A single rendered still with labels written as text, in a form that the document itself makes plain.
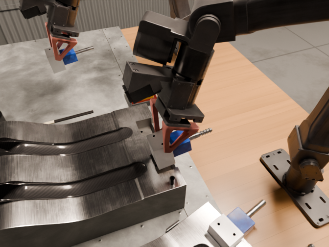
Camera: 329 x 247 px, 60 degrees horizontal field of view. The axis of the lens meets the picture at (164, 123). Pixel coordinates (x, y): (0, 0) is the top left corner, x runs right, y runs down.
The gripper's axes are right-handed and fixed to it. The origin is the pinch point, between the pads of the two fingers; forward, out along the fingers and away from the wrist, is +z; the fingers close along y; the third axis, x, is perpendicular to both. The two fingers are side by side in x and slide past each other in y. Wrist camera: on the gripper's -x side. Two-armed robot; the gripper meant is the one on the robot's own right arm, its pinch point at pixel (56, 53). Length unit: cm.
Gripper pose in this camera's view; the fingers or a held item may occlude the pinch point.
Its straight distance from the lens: 88.1
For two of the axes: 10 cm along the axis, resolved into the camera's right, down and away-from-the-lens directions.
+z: -3.8, 7.8, 5.0
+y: 4.4, 6.3, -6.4
